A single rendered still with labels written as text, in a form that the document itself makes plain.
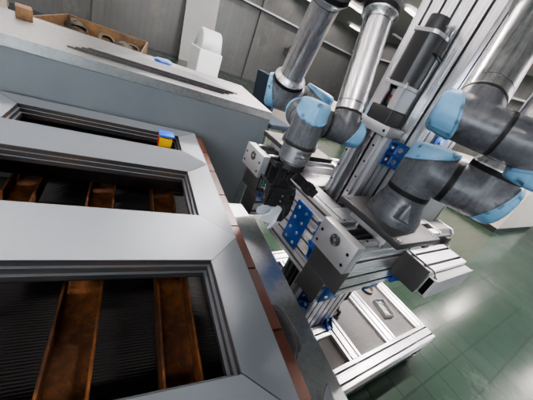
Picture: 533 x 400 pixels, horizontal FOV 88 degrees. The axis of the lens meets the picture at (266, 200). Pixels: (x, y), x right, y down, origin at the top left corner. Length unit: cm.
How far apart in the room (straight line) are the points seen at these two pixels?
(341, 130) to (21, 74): 120
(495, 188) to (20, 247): 100
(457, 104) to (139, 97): 120
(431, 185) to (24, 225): 92
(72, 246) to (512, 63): 86
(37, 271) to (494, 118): 82
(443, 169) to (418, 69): 34
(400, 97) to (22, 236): 102
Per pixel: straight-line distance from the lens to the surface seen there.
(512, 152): 56
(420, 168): 80
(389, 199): 82
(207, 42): 700
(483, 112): 55
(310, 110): 63
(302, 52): 98
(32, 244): 70
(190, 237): 74
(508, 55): 65
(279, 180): 69
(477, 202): 82
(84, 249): 68
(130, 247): 69
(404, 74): 101
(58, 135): 115
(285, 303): 93
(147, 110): 143
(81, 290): 84
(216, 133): 150
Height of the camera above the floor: 132
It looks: 27 degrees down
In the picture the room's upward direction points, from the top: 23 degrees clockwise
